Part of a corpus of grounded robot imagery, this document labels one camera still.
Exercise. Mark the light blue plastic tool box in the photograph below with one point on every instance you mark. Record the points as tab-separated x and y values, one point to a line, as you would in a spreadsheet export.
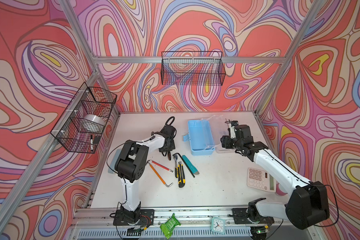
205	135

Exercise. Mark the black wire basket back wall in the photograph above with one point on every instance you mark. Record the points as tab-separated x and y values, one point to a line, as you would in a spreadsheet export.
192	68

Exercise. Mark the orange hex key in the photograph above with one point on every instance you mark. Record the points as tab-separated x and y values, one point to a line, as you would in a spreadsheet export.
159	176

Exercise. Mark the grey blue stapler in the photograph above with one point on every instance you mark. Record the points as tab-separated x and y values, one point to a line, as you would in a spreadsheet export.
112	161

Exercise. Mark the red hex key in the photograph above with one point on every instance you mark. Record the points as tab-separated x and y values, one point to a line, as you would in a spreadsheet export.
161	166

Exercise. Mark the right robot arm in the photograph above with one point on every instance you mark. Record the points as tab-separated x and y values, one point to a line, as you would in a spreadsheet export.
308	201

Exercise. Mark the black wire basket left wall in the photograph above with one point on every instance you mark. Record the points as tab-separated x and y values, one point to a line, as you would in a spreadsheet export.
72	131

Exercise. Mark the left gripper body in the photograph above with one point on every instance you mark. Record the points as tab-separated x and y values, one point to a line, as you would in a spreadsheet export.
171	146

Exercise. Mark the small teal alarm clock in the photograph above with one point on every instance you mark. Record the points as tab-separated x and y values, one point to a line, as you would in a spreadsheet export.
218	225

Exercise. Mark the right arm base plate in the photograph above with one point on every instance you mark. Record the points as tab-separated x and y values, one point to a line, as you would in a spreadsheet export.
249	216

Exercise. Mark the large yellow black utility knife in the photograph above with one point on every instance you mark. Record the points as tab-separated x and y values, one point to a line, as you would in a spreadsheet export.
181	175

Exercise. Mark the pink tape roll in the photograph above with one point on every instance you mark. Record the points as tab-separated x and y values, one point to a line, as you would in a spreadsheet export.
279	190

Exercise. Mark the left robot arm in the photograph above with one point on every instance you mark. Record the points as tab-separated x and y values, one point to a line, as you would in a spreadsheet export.
132	160

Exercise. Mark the grey tape roll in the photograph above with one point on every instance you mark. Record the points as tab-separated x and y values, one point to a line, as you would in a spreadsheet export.
95	119

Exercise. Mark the pink calculator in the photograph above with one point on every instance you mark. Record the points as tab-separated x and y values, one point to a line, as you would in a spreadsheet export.
261	180

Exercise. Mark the black wire basket wall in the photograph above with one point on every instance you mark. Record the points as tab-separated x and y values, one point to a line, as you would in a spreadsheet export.
72	131
192	68

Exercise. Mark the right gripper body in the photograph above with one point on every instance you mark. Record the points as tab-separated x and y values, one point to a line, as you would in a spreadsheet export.
231	143

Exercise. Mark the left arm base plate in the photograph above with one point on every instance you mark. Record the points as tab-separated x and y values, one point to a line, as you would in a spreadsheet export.
142	218

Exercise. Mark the black hex key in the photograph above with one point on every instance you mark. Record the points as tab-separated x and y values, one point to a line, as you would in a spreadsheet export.
180	157

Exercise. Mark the teal utility knife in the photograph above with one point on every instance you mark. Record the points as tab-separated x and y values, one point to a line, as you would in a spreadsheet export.
191	167

